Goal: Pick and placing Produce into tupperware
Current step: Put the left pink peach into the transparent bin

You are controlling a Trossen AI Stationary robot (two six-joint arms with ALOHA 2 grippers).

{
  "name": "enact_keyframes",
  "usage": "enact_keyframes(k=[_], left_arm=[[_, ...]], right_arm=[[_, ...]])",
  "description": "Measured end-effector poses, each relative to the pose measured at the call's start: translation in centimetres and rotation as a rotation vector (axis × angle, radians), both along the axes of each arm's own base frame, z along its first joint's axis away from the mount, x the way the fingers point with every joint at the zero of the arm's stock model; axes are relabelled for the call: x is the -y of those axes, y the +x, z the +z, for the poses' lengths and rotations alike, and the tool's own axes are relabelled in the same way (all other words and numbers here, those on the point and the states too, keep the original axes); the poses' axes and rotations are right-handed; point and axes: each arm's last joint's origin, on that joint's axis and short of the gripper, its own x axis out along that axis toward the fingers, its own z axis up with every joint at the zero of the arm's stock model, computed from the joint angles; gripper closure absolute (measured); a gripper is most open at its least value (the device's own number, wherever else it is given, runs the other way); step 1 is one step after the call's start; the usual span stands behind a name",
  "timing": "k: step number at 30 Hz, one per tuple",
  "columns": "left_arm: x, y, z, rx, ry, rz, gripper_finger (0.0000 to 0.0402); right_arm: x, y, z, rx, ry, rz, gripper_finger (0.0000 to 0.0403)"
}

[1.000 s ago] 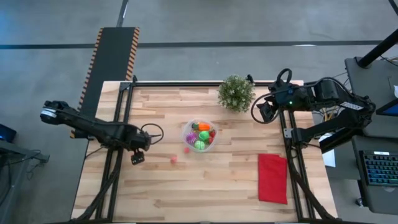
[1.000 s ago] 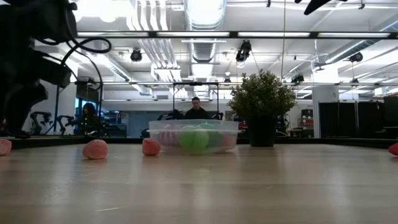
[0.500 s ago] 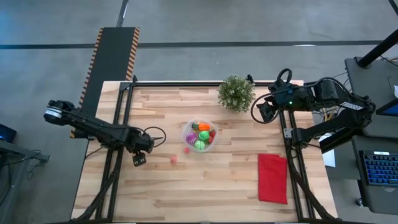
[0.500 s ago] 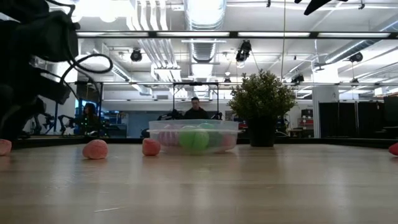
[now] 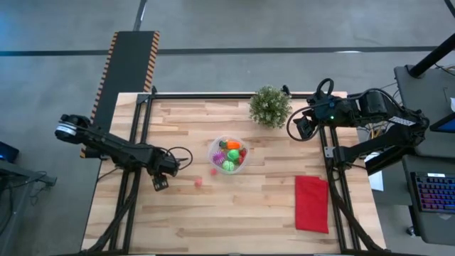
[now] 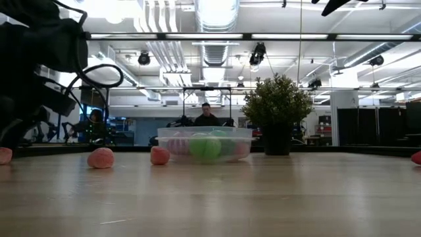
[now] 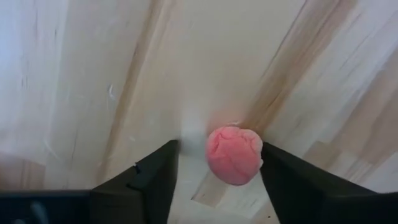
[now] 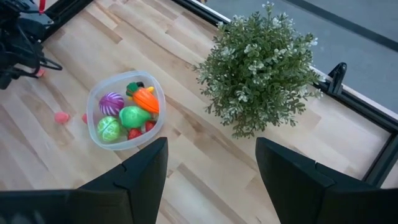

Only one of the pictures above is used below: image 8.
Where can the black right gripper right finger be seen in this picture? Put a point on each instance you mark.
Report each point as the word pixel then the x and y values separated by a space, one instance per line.
pixel 311 193

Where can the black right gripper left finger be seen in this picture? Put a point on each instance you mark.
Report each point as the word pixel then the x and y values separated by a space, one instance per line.
pixel 124 193

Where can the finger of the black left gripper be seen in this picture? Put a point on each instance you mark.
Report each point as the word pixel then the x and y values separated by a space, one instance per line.
pixel 26 75
pixel 49 65

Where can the red toy strawberry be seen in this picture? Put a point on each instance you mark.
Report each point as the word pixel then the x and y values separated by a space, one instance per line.
pixel 150 125
pixel 134 133

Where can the green toy cabbage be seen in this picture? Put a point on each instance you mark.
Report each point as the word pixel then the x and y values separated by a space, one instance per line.
pixel 109 129

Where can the purple striped toy vegetable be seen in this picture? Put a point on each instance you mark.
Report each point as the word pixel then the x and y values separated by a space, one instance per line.
pixel 111 103

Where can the green toy pear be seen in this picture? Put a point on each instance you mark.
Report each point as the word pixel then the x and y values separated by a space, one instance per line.
pixel 133 117

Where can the orange toy carrot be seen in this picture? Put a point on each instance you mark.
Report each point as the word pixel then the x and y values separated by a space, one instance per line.
pixel 145 99

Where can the yellow toy pepper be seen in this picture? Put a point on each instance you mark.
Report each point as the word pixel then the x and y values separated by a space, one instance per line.
pixel 150 89

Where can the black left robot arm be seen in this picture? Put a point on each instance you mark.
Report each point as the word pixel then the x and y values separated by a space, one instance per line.
pixel 12 18

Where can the clear plastic tupperware container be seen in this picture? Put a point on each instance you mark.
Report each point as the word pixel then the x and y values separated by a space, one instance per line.
pixel 93 124

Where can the pink ball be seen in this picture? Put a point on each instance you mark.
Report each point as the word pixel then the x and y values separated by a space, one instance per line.
pixel 84 118
pixel 61 117

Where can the potted green artificial plant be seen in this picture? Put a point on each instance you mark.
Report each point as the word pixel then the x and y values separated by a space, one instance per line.
pixel 258 71

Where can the black aluminium table frame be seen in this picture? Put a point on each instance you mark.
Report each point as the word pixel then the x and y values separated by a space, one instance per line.
pixel 360 105

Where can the black corner bracket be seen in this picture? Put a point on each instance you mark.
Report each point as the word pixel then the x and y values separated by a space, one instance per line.
pixel 337 77

